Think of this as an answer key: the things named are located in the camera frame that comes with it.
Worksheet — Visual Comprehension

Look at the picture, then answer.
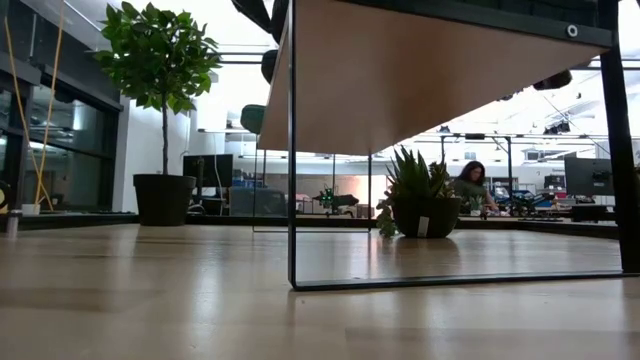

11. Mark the green rubber slide sandal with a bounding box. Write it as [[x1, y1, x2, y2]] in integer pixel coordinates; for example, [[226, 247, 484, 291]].
[[239, 103, 268, 136]]

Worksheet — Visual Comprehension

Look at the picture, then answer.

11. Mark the small succulent in bowl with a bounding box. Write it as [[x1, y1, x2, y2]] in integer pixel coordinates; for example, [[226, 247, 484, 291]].
[[374, 144, 464, 240]]

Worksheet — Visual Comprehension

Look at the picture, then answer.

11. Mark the black computer monitor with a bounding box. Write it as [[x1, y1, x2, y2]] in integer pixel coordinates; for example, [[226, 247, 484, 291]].
[[182, 153, 235, 189], [564, 156, 616, 197]]

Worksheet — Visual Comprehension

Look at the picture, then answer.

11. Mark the person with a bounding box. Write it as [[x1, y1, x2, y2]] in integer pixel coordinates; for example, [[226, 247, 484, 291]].
[[452, 159, 501, 217]]

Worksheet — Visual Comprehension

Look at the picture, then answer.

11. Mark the potted tree in black pot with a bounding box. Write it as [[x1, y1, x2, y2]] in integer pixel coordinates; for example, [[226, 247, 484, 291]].
[[93, 0, 222, 228]]

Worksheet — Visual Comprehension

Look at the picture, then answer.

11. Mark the wooden shelf with black frame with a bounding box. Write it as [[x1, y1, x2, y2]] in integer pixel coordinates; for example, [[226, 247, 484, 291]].
[[252, 0, 640, 293]]

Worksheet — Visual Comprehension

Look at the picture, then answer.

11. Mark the yellow extension cable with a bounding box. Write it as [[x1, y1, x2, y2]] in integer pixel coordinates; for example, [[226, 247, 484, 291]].
[[2, 0, 67, 214]]

